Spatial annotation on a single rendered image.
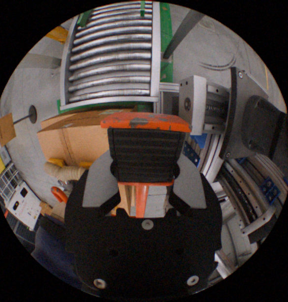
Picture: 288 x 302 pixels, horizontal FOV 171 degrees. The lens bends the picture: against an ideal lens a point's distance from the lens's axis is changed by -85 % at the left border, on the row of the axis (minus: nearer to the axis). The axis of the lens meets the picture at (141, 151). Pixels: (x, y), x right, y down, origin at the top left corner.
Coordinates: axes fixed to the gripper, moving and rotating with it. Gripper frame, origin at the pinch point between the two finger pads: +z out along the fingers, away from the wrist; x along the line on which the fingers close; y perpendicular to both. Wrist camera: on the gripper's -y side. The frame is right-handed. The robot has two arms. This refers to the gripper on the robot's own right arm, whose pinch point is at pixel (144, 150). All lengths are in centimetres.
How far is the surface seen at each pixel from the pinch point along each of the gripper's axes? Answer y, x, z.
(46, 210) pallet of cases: 468, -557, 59
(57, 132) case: 1.7, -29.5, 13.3
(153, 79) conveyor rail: -19, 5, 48
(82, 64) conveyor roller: -37, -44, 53
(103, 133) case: 2.7, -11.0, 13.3
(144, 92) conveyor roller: -10, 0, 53
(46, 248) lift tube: 19.7, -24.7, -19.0
